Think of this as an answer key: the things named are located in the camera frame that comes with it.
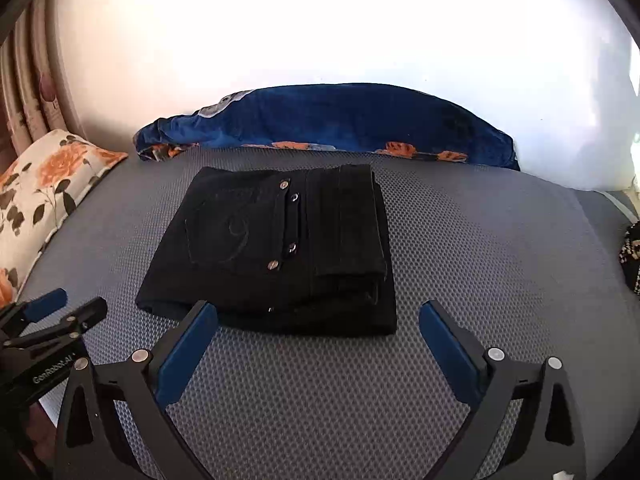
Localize black pants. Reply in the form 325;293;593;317
136;165;397;338

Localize blue floral pillow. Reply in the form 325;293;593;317
134;84;518;170

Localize beige black knitted cloth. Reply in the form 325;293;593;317
618;221;640;296

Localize grey mesh mattress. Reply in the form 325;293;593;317
23;148;639;479

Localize cream floral pillow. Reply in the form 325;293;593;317
0;129;127;307

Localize patterned curtain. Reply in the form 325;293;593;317
1;0;82;168

